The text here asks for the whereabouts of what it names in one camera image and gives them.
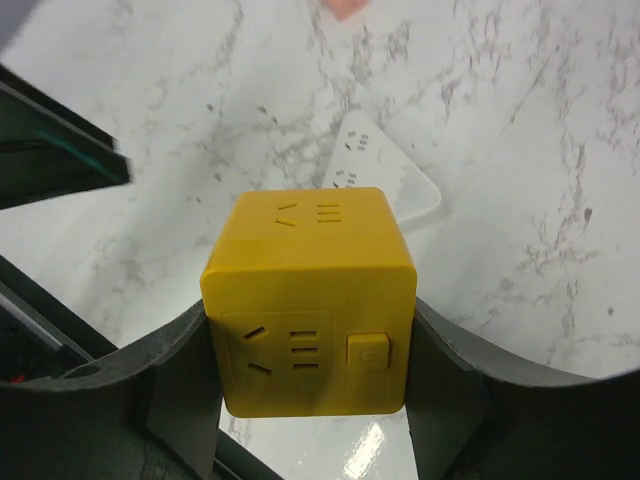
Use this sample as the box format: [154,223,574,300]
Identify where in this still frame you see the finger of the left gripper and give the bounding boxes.
[0,67,131,209]

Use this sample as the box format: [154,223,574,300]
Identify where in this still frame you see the yellow cube socket adapter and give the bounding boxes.
[200,187,417,418]

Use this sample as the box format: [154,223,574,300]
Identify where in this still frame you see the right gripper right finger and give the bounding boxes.
[405,301,639,479]

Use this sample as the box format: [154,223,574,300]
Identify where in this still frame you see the pink plug adapter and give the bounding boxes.
[322,0,369,21]

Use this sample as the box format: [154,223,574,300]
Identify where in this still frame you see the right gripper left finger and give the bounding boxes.
[1,303,222,479]

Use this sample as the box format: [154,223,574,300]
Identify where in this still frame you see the white triangular power strip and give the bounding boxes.
[322,110,442,231]

